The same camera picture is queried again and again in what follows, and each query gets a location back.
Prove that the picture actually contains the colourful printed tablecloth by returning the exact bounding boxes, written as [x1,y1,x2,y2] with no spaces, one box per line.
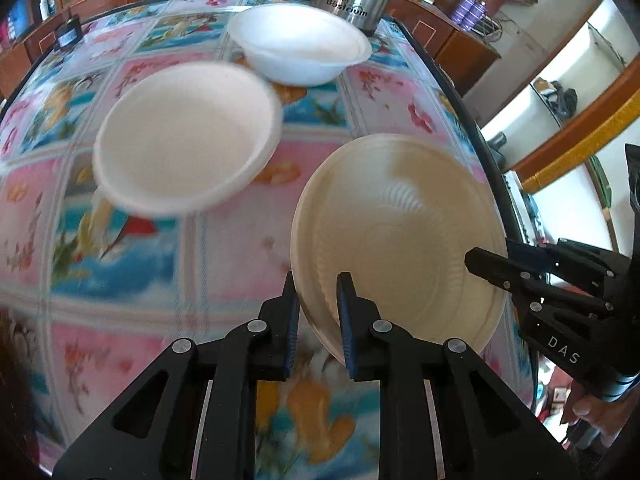
[0,0,543,480]

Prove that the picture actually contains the small white paper bowl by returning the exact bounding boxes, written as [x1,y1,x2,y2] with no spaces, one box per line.
[92,62,284,218]

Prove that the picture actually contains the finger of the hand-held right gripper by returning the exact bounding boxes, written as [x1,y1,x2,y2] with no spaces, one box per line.
[506,238,627,302]
[463,246,614,317]

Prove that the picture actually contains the small black device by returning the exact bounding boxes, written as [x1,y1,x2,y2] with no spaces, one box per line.
[55,17,84,52]

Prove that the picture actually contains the purple bottle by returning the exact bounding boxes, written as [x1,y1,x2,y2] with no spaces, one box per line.
[452,0,478,28]
[467,0,488,33]

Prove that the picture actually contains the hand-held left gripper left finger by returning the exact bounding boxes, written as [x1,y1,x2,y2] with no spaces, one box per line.
[52,271,302,480]

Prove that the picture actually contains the wide white paper bowl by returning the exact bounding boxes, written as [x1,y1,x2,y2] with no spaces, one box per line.
[227,3,373,86]

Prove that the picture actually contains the wire rack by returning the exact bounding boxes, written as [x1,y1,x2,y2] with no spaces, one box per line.
[480,12,506,46]

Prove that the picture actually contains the wooden sideboard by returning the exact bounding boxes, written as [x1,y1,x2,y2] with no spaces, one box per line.
[387,0,502,106]

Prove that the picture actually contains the dark shoes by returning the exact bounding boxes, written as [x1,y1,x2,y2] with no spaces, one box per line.
[532,77,579,121]

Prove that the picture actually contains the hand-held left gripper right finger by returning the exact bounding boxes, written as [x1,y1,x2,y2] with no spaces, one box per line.
[335,272,582,480]

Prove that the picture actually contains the person's right hand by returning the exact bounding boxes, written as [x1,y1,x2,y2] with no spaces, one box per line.
[562,387,640,443]

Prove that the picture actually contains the cream paper plate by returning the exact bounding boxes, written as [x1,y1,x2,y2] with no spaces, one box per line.
[290,133,510,366]

